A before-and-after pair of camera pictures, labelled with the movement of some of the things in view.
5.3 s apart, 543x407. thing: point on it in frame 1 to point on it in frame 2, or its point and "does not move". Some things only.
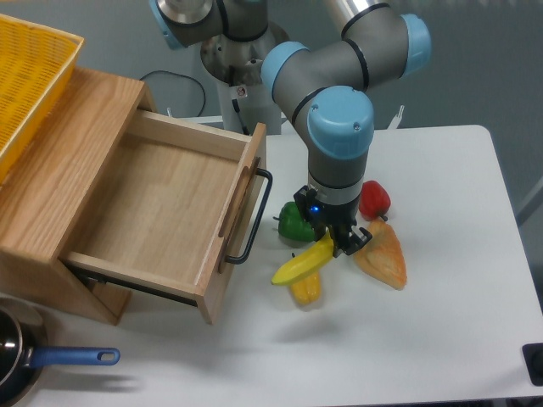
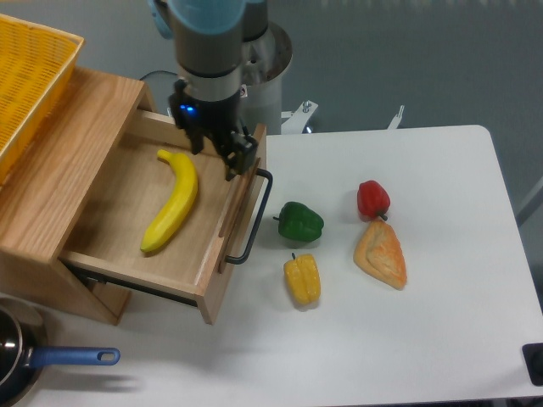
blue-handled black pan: (25, 351) does not move
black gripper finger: (358, 237) to (238, 150)
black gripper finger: (316, 220) to (197, 136)
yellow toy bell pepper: (308, 290) does not move
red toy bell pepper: (374, 200) does not move
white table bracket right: (395, 121) does not move
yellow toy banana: (307, 263) to (179, 207)
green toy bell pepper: (292, 225) does not move
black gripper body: (327, 215) to (204, 117)
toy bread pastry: (383, 257) does not move
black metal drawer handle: (242, 259) does not move
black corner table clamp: (534, 358) does not move
